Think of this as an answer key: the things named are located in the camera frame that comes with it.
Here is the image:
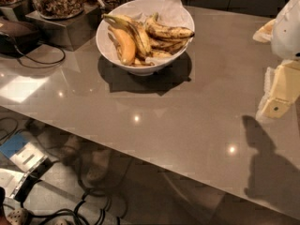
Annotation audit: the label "dark spotted top banana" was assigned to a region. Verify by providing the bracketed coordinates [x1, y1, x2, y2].
[144, 13, 194, 39]

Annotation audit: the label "yellow unspotted banana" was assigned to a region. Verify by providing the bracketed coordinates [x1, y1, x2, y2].
[108, 25, 136, 66]

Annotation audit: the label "white ceramic bowl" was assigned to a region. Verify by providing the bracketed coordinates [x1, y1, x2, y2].
[96, 2, 187, 76]

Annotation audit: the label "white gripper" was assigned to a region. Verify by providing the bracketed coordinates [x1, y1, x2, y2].
[252, 0, 300, 119]

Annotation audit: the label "black device with cable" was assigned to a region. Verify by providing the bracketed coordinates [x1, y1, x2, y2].
[0, 17, 66, 68]

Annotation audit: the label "blue and white box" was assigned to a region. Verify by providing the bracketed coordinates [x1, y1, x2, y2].
[0, 134, 47, 173]

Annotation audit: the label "long spotted banana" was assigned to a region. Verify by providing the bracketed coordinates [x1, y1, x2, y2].
[102, 14, 151, 58]

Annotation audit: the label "spotted lower bananas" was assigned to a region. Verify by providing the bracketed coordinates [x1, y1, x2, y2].
[131, 37, 188, 67]

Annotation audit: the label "black floor cables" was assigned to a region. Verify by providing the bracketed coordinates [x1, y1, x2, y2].
[0, 115, 129, 225]

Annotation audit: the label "glass jar of nuts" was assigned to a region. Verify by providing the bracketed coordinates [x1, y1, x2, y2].
[32, 0, 84, 20]

